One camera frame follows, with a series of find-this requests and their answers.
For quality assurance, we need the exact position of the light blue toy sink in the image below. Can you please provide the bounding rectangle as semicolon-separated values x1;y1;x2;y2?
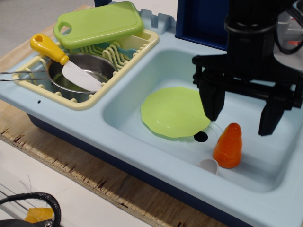
0;9;303;227

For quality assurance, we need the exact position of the stainless steel pot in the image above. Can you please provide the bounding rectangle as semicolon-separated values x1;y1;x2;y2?
46;53;118;103

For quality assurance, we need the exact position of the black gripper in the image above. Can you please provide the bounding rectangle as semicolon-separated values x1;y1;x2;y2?
192;54;303;136

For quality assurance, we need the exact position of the teal plastic dish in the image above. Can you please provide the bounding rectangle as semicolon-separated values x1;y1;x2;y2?
95;42;137;59

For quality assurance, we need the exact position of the dark blue plastic box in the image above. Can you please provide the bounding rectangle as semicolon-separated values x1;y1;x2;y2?
175;0;229;50

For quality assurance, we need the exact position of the yellow tape piece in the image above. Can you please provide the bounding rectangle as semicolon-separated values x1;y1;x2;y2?
24;208;54;224

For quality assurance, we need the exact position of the black braided cable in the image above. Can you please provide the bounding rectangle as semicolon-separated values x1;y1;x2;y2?
0;192;62;225

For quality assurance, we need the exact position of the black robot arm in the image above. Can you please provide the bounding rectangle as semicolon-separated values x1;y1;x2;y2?
192;0;303;136

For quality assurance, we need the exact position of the metal wire pot handle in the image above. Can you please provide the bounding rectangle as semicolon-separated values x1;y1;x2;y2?
0;70;48;82

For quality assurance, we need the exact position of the grey toy faucet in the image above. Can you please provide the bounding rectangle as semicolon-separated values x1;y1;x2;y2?
274;11;303;72

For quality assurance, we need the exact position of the yellow handled toy knife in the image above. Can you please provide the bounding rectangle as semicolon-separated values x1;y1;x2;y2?
30;34;102;92

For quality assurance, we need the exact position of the green plastic plate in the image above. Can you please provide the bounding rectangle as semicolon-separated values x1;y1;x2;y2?
141;87;211;138

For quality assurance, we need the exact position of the green plastic cutting board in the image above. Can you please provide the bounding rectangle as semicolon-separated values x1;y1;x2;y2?
53;1;144;49

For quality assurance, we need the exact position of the cream dish drying rack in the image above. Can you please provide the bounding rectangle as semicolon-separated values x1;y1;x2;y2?
16;29;159;110

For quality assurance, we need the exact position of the orange toy carrot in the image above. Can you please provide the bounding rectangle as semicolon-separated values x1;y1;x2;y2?
213;123;242;168

